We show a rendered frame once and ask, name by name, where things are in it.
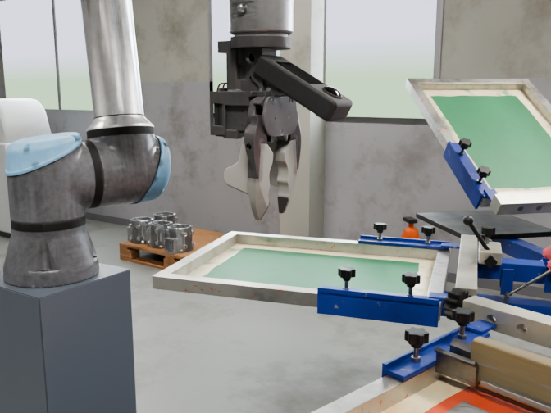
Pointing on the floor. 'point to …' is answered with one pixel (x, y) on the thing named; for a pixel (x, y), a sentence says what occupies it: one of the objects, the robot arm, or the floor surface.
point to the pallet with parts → (163, 239)
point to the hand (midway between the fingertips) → (275, 206)
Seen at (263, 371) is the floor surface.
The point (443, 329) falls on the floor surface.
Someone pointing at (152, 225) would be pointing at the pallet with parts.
